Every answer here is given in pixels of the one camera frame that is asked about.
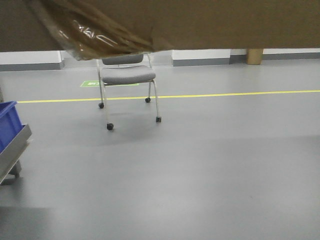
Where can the brown cardboard carton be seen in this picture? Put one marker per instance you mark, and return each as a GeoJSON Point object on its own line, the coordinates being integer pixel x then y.
{"type": "Point", "coordinates": [94, 29]}

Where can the grey wheeled chair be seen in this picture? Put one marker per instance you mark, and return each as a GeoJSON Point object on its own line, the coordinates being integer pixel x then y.
{"type": "Point", "coordinates": [125, 70]}

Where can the brown cylindrical bin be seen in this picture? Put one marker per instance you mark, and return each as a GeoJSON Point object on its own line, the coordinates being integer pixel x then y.
{"type": "Point", "coordinates": [254, 56]}

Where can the blue bin lower left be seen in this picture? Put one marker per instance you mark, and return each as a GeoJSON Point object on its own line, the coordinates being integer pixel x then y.
{"type": "Point", "coordinates": [10, 123]}

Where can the stainless steel shelf rail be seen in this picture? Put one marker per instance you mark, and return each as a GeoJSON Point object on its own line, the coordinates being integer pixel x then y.
{"type": "Point", "coordinates": [10, 156]}

